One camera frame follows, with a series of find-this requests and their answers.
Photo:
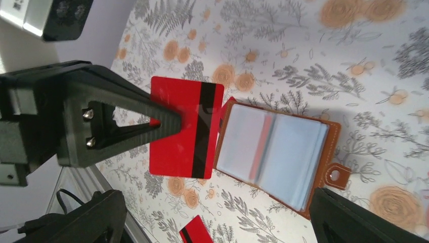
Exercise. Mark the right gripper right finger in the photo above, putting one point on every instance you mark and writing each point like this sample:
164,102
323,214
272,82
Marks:
336,219

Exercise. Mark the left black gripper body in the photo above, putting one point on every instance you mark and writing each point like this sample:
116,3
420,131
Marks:
30,115

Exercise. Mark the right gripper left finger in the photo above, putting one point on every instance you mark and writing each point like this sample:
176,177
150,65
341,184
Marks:
102,219

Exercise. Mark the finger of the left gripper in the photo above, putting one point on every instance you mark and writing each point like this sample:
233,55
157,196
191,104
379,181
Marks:
105,115

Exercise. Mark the brown leather card holder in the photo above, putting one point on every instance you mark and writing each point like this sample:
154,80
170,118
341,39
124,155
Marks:
286,156

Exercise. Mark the red card lower left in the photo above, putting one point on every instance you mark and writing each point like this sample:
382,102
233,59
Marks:
195,232

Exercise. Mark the floral patterned table mat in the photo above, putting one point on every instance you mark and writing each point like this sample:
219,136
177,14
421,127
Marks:
363,64

